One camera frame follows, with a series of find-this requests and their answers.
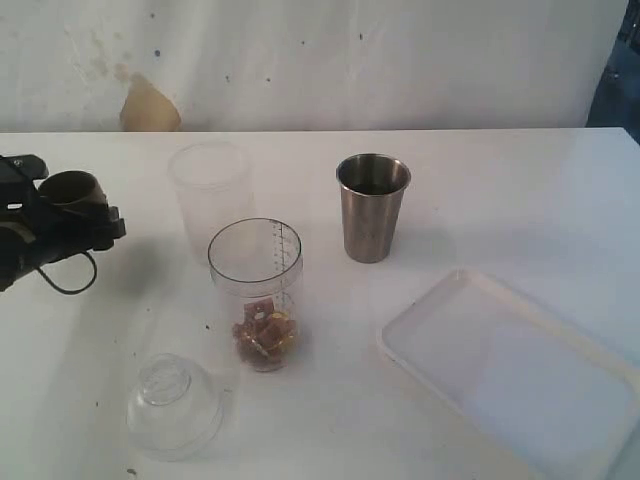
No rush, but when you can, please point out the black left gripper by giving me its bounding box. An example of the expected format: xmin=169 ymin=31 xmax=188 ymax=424
xmin=1 ymin=154 xmax=126 ymax=273

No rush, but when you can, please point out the brown wooden round cup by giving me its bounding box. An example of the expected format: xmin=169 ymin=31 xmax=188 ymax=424
xmin=38 ymin=170 xmax=107 ymax=210

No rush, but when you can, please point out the translucent plastic tall container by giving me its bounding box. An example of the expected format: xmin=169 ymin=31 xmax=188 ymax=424
xmin=168 ymin=141 xmax=255 ymax=266

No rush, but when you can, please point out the clear plastic shaker cup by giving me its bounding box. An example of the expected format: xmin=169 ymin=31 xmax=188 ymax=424
xmin=207 ymin=217 xmax=303 ymax=372

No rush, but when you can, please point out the clear dome shaker lid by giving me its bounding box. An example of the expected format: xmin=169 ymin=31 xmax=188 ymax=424
xmin=126 ymin=353 xmax=223 ymax=461

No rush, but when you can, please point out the stainless steel tumbler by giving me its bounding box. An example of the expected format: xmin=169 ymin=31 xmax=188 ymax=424
xmin=336 ymin=153 xmax=411 ymax=264

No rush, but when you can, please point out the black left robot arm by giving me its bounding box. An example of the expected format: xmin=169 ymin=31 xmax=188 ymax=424
xmin=1 ymin=154 xmax=126 ymax=296

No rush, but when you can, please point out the white rectangular plastic tray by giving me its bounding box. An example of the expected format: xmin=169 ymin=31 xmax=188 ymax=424
xmin=377 ymin=269 xmax=639 ymax=479

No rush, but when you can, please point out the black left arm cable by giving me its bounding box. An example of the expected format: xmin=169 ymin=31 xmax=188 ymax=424
xmin=34 ymin=250 xmax=98 ymax=295

